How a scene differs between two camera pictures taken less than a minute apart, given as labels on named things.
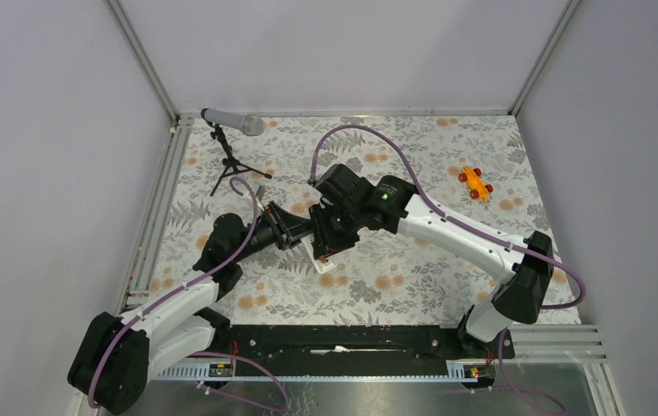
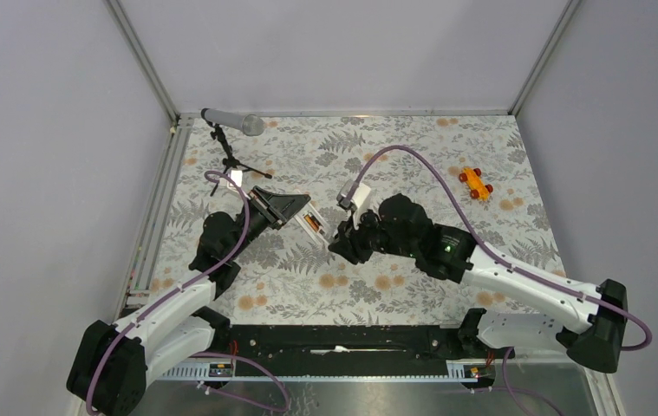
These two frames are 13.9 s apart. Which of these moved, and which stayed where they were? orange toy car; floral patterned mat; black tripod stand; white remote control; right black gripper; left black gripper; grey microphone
Moved: white remote control; right black gripper; left black gripper
Stayed: grey microphone; black tripod stand; floral patterned mat; orange toy car
